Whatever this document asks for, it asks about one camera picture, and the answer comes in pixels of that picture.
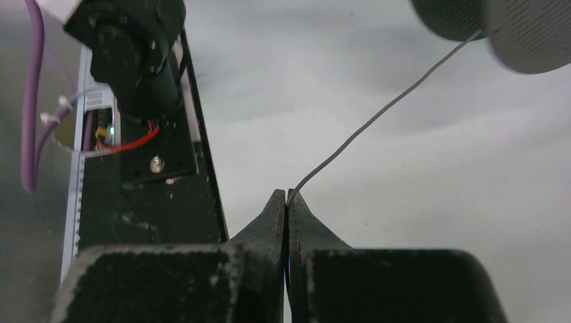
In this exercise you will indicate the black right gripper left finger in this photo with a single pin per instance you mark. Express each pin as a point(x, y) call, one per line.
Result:
point(238, 281)

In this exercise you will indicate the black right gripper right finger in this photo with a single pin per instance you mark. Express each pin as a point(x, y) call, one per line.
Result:
point(330, 281)

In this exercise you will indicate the dark grey cable spool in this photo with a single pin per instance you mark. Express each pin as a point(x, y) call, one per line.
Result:
point(527, 36)

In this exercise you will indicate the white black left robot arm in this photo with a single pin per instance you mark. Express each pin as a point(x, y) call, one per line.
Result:
point(131, 45)

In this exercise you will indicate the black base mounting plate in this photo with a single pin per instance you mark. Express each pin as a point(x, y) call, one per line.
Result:
point(163, 192)

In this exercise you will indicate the left controller circuit board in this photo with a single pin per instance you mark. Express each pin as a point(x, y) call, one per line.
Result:
point(105, 129)

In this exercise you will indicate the slotted white cable duct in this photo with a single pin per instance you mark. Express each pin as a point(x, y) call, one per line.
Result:
point(92, 96)

